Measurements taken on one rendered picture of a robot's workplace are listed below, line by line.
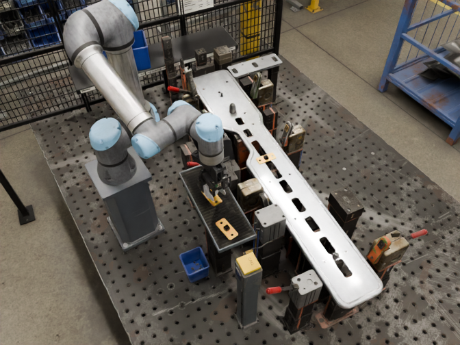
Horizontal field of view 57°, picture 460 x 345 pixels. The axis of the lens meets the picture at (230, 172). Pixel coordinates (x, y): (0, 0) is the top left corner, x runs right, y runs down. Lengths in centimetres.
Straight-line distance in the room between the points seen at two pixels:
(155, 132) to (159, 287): 86
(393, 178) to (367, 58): 217
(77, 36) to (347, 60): 321
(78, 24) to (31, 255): 194
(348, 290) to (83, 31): 117
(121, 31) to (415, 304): 152
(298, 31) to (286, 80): 184
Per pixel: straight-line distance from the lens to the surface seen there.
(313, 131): 246
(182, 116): 125
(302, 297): 149
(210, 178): 134
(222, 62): 236
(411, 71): 398
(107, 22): 138
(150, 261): 195
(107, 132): 158
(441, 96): 380
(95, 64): 131
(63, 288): 283
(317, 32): 458
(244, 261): 139
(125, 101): 125
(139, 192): 175
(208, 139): 120
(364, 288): 159
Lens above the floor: 239
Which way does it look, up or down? 50 degrees down
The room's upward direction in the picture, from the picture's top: 1 degrees counter-clockwise
